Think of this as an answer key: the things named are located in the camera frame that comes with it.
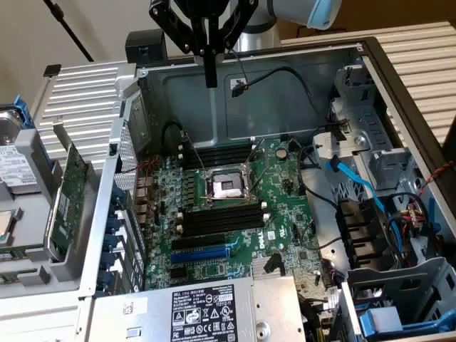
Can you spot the silver CPU chip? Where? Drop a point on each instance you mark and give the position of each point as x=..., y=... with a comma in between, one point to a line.
x=7, y=228

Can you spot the blue slot clip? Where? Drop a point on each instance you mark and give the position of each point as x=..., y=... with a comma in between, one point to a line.
x=113, y=222
x=117, y=196
x=111, y=242
x=106, y=279
x=108, y=260

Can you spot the black box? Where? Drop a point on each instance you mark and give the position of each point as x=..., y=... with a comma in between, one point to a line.
x=146, y=42

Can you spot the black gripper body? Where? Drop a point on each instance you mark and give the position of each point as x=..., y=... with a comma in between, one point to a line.
x=201, y=7

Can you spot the black tripod leg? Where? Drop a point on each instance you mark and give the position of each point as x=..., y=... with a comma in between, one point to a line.
x=67, y=28

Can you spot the silver finned heat sink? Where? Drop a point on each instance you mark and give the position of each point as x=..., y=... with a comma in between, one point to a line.
x=256, y=266

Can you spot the metal locking lever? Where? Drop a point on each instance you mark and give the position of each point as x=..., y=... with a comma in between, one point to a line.
x=194, y=154
x=255, y=153

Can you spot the green graphics card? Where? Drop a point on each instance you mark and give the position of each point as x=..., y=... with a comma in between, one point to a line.
x=69, y=192

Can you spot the black table corner cap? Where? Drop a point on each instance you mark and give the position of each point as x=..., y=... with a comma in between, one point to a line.
x=52, y=70

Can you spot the grey metal disk bay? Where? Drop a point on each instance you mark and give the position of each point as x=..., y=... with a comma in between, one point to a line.
x=392, y=285

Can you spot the CPU socket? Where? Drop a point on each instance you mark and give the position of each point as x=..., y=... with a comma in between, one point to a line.
x=228, y=185

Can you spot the short black expansion slot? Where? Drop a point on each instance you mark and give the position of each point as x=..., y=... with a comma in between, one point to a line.
x=178, y=272

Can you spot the green RAM stick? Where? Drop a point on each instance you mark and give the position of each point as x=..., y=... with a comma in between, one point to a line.
x=10, y=251
x=7, y=277

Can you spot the blue plastic latch bar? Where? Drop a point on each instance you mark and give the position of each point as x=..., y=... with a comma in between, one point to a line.
x=427, y=326

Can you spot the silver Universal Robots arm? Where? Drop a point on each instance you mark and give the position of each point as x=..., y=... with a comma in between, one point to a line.
x=256, y=39

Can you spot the grey plastic parts rack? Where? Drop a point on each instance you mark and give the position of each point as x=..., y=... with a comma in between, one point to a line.
x=35, y=228

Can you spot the grey power supply unit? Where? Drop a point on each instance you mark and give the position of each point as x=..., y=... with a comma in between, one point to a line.
x=149, y=320

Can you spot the blue expansion slot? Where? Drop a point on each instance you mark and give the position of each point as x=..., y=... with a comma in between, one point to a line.
x=199, y=256

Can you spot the green Dell motherboard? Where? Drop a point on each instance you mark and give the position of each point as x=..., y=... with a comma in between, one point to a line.
x=281, y=213

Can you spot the grey metal drive cage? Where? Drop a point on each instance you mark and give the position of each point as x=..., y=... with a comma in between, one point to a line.
x=370, y=117

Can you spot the round coin battery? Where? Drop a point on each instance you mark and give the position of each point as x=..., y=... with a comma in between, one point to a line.
x=281, y=153

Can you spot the black plastic card guide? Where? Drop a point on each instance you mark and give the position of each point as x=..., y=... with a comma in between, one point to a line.
x=360, y=231

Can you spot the hard disk with blue bracket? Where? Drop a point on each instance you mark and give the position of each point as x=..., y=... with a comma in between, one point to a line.
x=14, y=167

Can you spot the open grey PC case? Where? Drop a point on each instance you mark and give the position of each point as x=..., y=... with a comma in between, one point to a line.
x=199, y=107

